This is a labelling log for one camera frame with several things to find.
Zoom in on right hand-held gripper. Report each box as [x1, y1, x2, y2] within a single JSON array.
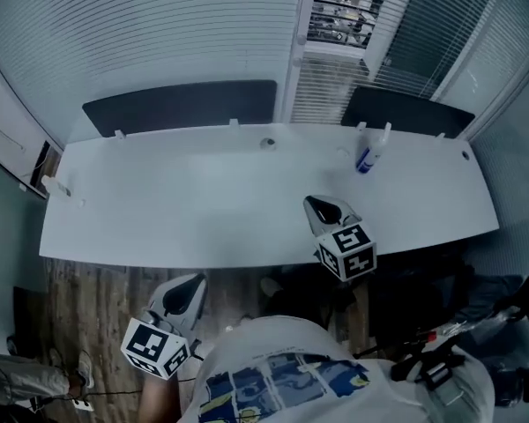
[[302, 195, 377, 283]]

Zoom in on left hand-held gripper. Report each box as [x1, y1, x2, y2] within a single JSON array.
[[121, 273, 208, 381]]

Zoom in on narrow white window blinds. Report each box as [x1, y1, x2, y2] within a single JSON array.
[[289, 0, 420, 125]]

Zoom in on dark grey window blinds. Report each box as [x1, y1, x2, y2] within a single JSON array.
[[374, 0, 506, 101]]

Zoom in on pale grey window blinds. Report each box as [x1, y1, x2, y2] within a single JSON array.
[[440, 0, 529, 131]]

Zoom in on wide white window blinds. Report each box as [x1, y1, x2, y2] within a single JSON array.
[[0, 0, 302, 121]]

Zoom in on person's left forearm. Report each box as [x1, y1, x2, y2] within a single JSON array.
[[138, 361, 204, 423]]

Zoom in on blue and white spray bottle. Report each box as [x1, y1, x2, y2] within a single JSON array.
[[355, 123, 392, 175]]

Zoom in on person's white printed shirt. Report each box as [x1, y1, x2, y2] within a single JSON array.
[[178, 315, 495, 423]]

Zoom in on short dark desk divider panel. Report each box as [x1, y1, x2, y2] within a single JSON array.
[[340, 86, 476, 140]]

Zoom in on clear plastic bottle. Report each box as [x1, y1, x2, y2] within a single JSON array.
[[41, 176, 74, 200]]

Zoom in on black office chair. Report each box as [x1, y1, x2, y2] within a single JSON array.
[[491, 270, 529, 404]]

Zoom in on long dark desk divider panel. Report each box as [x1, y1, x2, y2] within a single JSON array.
[[82, 79, 278, 137]]

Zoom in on black strapped device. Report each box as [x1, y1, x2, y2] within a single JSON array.
[[390, 330, 469, 392]]

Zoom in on white window frame post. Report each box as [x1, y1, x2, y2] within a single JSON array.
[[280, 0, 321, 123]]

